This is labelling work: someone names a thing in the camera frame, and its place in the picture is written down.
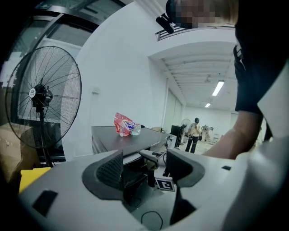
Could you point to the yellow box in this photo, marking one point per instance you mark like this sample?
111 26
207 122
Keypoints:
31 178

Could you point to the long ceiling tube light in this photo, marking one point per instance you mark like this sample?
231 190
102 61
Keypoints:
207 105
218 88

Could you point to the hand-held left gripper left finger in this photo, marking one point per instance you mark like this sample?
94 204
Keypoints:
74 191

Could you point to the red snack packet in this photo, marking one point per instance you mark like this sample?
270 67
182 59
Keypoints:
123 125

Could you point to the black pedestal fan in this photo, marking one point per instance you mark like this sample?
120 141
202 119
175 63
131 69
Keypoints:
43 94

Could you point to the dark grey washing machine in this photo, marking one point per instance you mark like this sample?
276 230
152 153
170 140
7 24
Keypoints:
126 141

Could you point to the small distant pedestal fan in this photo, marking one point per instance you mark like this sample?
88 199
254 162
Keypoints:
185 123

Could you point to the person's right forearm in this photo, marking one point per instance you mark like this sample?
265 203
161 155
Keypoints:
239 137

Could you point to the black head-mounted camera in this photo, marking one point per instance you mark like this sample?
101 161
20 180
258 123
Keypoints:
166 22

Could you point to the person's black t-shirt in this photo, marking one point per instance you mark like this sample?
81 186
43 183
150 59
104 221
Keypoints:
259 56

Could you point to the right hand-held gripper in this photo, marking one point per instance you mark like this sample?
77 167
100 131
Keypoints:
161 171

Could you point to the black cabinet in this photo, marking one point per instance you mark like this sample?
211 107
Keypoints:
176 135

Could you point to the person's head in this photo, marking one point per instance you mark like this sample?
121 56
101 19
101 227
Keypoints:
198 12

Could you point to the pale translucent pouch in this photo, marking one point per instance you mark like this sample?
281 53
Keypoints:
136 130

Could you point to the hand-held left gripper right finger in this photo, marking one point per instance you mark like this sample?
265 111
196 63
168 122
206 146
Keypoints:
203 185

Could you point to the brown cardboard box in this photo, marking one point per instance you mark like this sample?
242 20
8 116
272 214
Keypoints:
13 149

